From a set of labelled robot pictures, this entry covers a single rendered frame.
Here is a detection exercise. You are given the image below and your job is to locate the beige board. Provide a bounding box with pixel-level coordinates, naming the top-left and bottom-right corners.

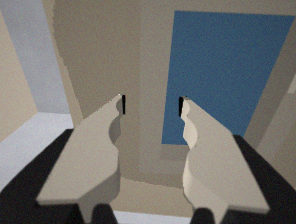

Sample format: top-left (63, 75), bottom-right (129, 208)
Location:
top-left (42, 0), bottom-right (296, 218)

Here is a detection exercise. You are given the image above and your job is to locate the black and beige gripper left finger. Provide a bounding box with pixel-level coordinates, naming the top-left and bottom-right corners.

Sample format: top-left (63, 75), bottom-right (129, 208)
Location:
top-left (0, 94), bottom-right (125, 224)

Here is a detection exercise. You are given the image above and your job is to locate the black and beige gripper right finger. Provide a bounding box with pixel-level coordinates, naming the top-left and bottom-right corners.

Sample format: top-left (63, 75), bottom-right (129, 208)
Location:
top-left (179, 96), bottom-right (296, 224)

